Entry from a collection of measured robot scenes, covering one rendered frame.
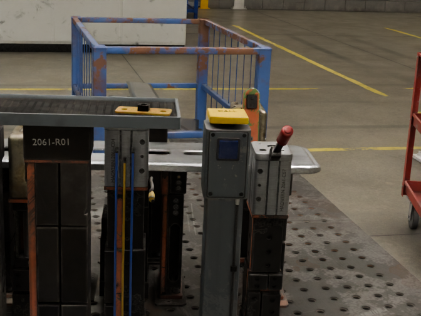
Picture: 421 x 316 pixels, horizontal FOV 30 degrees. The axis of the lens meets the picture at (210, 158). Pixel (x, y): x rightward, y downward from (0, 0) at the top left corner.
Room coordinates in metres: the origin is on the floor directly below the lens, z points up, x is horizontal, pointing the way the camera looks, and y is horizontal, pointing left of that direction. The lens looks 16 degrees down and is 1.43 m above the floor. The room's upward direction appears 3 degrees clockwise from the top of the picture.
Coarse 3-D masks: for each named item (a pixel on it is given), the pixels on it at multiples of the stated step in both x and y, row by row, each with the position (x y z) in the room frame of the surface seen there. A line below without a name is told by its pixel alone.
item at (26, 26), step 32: (0, 0) 9.09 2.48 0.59; (32, 0) 9.18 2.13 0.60; (64, 0) 9.27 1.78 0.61; (96, 0) 9.37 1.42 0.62; (128, 0) 9.46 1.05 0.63; (160, 0) 9.56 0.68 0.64; (0, 32) 9.09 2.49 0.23; (32, 32) 9.18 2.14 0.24; (64, 32) 9.27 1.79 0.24; (96, 32) 9.37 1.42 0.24; (128, 32) 9.46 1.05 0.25; (160, 32) 9.56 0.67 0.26
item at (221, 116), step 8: (208, 112) 1.20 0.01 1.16; (216, 112) 1.20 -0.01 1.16; (224, 112) 1.20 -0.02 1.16; (232, 112) 1.20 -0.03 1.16; (240, 112) 1.20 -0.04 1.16; (216, 120) 1.17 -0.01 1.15; (224, 120) 1.17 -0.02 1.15; (232, 120) 1.17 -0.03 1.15; (240, 120) 1.17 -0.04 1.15; (248, 120) 1.17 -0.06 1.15
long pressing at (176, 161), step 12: (96, 144) 1.56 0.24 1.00; (156, 144) 1.58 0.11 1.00; (168, 144) 1.59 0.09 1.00; (180, 144) 1.59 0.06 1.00; (192, 144) 1.60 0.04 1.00; (96, 156) 1.47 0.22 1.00; (156, 156) 1.49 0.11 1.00; (168, 156) 1.50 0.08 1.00; (180, 156) 1.50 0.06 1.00; (192, 156) 1.50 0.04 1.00; (300, 156) 1.54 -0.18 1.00; (312, 156) 1.55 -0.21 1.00; (96, 168) 1.42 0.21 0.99; (156, 168) 1.43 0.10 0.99; (168, 168) 1.43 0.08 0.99; (180, 168) 1.44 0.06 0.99; (192, 168) 1.44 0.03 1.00; (300, 168) 1.45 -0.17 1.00; (312, 168) 1.46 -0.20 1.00
